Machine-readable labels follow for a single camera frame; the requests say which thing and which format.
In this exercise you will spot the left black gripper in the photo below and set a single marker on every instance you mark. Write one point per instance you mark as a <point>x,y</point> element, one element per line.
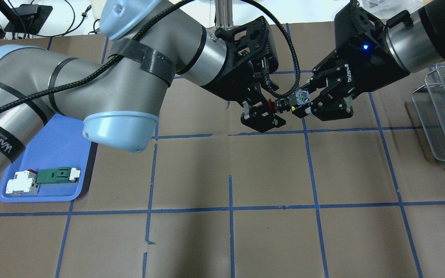
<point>233,82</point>

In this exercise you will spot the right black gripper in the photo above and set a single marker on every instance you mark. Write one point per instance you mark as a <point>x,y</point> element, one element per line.
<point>374,61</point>

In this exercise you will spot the red emergency stop button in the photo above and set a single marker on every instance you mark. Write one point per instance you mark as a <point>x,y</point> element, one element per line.
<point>289,102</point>

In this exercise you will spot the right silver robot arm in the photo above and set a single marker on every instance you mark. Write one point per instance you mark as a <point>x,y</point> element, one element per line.
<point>418,46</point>

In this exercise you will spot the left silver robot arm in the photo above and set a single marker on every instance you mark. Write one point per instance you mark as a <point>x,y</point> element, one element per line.
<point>119,101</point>

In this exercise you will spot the blue plastic tray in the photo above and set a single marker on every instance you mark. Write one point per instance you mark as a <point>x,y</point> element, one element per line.
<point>59,143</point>

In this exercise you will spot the green terminal block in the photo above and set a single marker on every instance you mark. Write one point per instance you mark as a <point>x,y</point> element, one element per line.
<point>60,175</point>

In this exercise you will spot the white circuit breaker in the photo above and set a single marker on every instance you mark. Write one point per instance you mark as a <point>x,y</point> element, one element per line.
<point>24,182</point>

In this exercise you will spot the aluminium frame post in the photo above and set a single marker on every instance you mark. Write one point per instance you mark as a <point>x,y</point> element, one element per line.
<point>224,14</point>

